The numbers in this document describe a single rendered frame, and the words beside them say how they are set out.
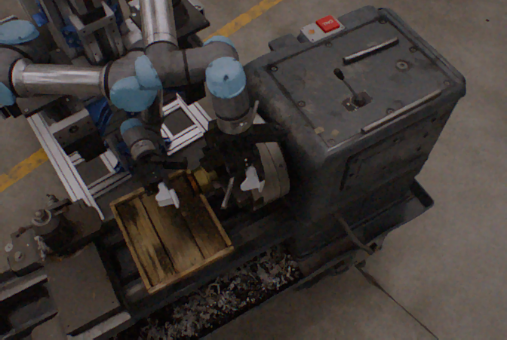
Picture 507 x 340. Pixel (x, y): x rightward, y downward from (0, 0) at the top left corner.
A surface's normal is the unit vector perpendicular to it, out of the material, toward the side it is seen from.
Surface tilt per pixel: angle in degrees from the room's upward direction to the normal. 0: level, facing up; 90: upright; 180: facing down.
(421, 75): 0
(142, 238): 0
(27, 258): 0
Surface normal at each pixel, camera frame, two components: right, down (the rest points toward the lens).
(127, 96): -0.01, 0.83
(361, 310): -0.02, -0.55
